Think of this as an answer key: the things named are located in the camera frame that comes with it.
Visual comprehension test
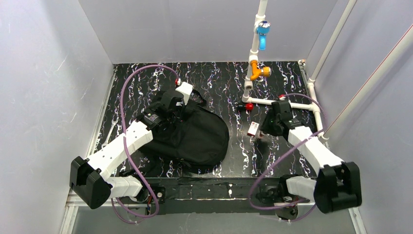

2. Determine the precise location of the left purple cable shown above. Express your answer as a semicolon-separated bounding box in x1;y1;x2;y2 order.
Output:
111;64;180;225

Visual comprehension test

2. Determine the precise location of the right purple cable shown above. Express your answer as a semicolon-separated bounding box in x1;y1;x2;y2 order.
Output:
248;94;328;223

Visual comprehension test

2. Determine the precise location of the white red small card box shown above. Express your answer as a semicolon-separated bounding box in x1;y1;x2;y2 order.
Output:
247;122;260;137

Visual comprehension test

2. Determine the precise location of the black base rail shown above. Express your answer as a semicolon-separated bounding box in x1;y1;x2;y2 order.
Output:
147;177;281;215

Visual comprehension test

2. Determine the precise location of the orange flashlight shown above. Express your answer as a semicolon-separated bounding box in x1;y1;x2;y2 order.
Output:
250;60;272;81

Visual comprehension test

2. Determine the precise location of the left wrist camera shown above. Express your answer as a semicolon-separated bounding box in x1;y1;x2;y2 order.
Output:
175;78;193;105

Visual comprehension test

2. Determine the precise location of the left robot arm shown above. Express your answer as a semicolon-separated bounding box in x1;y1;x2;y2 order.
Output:
69;89;191;209

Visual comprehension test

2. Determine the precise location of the blue flashlight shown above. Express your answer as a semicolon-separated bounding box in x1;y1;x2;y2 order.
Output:
256;20;271;50

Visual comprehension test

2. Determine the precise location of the black student backpack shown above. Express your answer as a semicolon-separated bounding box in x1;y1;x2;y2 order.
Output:
138;89;229;170

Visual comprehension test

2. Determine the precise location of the white pvc pipe frame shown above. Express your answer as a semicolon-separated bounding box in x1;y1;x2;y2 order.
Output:
242;0;413;142

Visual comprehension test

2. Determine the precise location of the silver wrench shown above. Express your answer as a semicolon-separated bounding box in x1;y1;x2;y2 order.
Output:
101;119;118;148

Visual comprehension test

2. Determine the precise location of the purple cable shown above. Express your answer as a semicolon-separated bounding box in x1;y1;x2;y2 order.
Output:
248;94;328;223
111;64;180;225

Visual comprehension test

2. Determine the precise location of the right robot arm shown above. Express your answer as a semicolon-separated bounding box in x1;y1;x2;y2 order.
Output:
260;100;362;214

